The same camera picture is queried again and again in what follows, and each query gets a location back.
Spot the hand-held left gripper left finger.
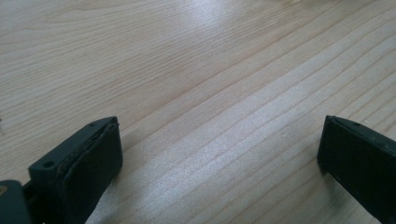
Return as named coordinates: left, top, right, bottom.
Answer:
left=28, top=116, right=124, bottom=224

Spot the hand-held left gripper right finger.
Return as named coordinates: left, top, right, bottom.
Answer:
left=317, top=115, right=396, bottom=224

